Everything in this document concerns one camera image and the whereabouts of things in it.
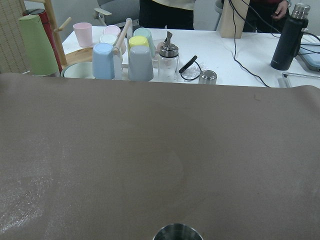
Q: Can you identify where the red cylinder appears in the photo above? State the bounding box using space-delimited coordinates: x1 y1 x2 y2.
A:
22 8 63 73

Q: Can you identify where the white green rimmed bowl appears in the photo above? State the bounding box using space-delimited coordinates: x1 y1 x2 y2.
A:
61 61 95 79

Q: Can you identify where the black insulated bottle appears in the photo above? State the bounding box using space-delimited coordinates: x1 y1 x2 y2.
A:
270 3 311 71

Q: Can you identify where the wooden block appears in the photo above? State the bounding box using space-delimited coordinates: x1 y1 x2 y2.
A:
219 0 250 39

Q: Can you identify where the steel jigger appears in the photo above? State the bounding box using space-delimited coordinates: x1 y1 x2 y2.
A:
153 223 203 240

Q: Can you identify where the yellow plastic cup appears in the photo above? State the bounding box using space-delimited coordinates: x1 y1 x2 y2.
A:
128 35 149 50

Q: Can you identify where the grey office chair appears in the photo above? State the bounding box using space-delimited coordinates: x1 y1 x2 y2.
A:
97 0 140 28

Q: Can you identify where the mint green plastic cup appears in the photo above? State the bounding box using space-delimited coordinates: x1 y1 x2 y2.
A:
133 27 156 56

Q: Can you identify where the wooden cup rack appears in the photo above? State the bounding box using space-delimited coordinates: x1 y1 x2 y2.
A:
37 0 133 80

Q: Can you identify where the pink plastic cup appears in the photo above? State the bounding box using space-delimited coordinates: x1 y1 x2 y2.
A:
103 25 121 36
73 22 93 48

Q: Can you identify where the white plastic cup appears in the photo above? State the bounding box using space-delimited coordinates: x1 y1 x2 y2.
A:
99 34 118 46

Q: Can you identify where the light blue plastic cup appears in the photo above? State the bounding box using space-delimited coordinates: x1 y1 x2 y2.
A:
92 43 115 80

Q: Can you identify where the person in black shirt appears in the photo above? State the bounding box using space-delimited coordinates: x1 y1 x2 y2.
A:
243 0 292 33

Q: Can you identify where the grey plastic cup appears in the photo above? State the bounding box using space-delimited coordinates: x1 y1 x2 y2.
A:
128 45 154 82

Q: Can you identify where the glass oil dispenser bottle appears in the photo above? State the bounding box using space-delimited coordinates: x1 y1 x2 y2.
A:
158 31 180 83

